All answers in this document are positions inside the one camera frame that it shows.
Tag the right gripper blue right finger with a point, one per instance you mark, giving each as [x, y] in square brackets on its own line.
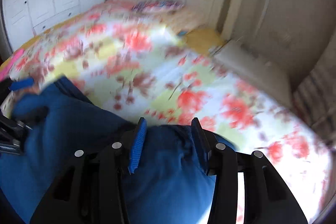
[267, 197]

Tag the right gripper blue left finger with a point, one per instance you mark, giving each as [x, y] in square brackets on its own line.
[89, 189]

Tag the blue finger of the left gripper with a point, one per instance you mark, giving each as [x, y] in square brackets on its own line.
[21, 84]

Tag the blue puffer jacket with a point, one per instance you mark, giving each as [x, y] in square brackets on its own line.
[168, 186]

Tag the floral quilt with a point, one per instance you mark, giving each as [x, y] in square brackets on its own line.
[135, 65]

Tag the yellow bed sheet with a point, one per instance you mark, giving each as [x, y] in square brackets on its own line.
[26, 42]

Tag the striped cartoon curtain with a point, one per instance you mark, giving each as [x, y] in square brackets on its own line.
[314, 97]

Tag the peach checkered pillow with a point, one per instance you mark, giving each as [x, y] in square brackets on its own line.
[183, 21]

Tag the white bedside table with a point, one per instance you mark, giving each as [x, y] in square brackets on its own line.
[256, 69]

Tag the colourful patterned pillow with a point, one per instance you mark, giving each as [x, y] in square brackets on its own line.
[157, 6]

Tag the silver desk lamp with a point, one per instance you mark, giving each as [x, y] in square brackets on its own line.
[263, 8]

